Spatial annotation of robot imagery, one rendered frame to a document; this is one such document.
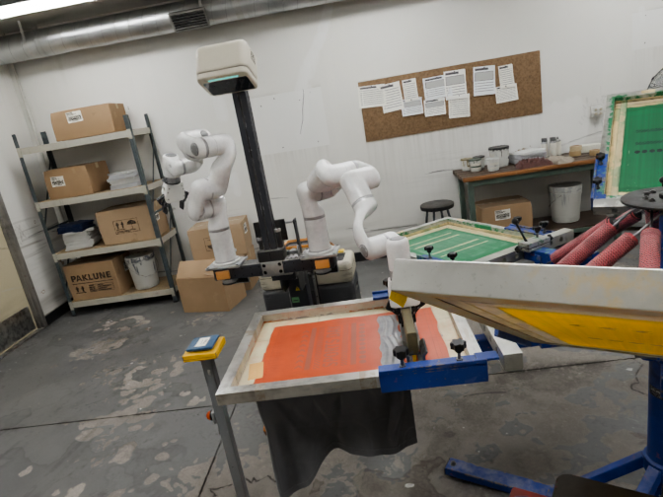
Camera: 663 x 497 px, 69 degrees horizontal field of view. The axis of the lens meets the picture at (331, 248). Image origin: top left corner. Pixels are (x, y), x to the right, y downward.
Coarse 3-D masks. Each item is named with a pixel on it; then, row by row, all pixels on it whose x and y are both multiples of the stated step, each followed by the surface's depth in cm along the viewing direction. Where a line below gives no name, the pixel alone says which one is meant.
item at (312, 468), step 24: (264, 408) 151; (288, 408) 152; (312, 408) 151; (336, 408) 152; (360, 408) 150; (384, 408) 151; (408, 408) 150; (288, 432) 155; (312, 432) 154; (336, 432) 155; (360, 432) 153; (384, 432) 153; (408, 432) 153; (288, 456) 158; (312, 456) 156; (288, 480) 160; (312, 480) 159
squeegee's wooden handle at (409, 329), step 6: (402, 312) 160; (408, 312) 158; (408, 318) 154; (408, 324) 150; (408, 330) 146; (414, 330) 146; (408, 336) 145; (414, 336) 145; (408, 342) 145; (414, 342) 145; (408, 348) 146; (414, 348) 146; (414, 354) 146
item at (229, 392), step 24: (264, 312) 197; (288, 312) 193; (312, 312) 193; (336, 312) 192; (240, 360) 160; (264, 384) 144; (288, 384) 142; (312, 384) 140; (336, 384) 139; (360, 384) 139
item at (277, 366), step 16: (432, 336) 162; (272, 352) 170; (288, 352) 168; (368, 352) 159; (432, 352) 152; (448, 352) 151; (272, 368) 159; (288, 368) 157; (336, 368) 152; (352, 368) 151; (368, 368) 149
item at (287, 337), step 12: (420, 312) 181; (300, 324) 188; (312, 324) 186; (324, 324) 184; (336, 324) 183; (372, 324) 178; (420, 324) 171; (432, 324) 170; (276, 336) 181; (288, 336) 180; (300, 336) 178; (372, 336) 169; (276, 348) 172; (288, 348) 171
